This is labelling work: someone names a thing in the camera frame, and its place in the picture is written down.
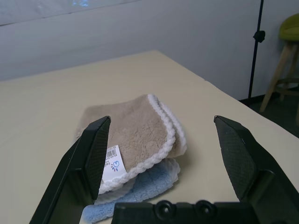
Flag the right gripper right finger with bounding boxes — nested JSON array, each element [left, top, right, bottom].
[[214, 115, 299, 224]]

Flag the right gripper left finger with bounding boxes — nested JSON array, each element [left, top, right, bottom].
[[29, 116, 112, 224]]

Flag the beige towel white trim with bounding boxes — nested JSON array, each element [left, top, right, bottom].
[[74, 93, 187, 195]]

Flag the blue folded towel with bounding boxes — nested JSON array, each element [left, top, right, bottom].
[[81, 158, 181, 224]]

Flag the black tripod stand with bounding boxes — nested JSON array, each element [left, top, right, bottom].
[[247, 0, 266, 100]]

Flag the wooden stool green cushion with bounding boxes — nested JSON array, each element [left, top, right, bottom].
[[259, 13, 299, 113]]

